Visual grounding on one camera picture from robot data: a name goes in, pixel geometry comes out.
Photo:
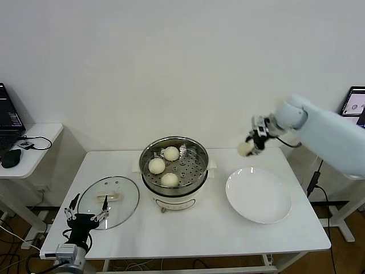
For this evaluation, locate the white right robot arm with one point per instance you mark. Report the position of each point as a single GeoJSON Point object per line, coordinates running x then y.
{"type": "Point", "coordinates": [328, 128]}

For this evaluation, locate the white wall socket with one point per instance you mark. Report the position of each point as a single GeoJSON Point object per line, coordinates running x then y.
{"type": "Point", "coordinates": [42, 189]}

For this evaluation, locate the round glass pot lid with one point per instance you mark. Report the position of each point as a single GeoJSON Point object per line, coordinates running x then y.
{"type": "Point", "coordinates": [122, 185]}

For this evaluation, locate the white side desk with mouse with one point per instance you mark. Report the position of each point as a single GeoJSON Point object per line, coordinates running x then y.
{"type": "Point", "coordinates": [42, 131]}

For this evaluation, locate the white side desk with remote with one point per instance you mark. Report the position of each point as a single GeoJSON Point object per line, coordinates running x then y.
{"type": "Point", "coordinates": [340, 219]}

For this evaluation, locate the black computer mouse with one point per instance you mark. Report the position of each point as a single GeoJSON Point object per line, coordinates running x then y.
{"type": "Point", "coordinates": [11, 158]}

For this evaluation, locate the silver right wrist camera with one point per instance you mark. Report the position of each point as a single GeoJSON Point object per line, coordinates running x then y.
{"type": "Point", "coordinates": [260, 129]}

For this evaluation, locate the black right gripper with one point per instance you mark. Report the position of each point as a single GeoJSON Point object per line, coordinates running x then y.
{"type": "Point", "coordinates": [258, 140]}

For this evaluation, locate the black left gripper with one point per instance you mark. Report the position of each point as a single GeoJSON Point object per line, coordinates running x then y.
{"type": "Point", "coordinates": [84, 225]}

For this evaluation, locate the white floor power strip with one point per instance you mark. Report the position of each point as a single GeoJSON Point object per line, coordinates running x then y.
{"type": "Point", "coordinates": [34, 242]}

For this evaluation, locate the black laptop with dark screen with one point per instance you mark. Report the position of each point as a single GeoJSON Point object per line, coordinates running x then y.
{"type": "Point", "coordinates": [8, 114]}

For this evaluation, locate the grey laptop showing camera views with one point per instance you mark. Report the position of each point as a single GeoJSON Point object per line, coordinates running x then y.
{"type": "Point", "coordinates": [355, 102]}

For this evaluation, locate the white table leg frame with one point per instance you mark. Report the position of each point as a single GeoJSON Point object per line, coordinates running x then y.
{"type": "Point", "coordinates": [228, 269]}

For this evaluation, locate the perforated steel steamer basket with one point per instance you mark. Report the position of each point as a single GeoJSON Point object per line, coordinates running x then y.
{"type": "Point", "coordinates": [194, 168]}

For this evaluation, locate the round white plate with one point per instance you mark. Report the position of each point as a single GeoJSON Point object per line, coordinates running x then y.
{"type": "Point", "coordinates": [258, 197]}

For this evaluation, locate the cream electric cooker pot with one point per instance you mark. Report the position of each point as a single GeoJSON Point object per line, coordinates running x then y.
{"type": "Point", "coordinates": [175, 204]}

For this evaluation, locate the white steamed baozi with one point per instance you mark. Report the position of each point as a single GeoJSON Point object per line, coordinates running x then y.
{"type": "Point", "coordinates": [170, 179]}
{"type": "Point", "coordinates": [157, 166]}
{"type": "Point", "coordinates": [171, 153]}
{"type": "Point", "coordinates": [244, 149]}

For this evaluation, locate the small black hub with label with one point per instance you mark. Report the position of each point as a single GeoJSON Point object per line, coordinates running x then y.
{"type": "Point", "coordinates": [25, 144]}

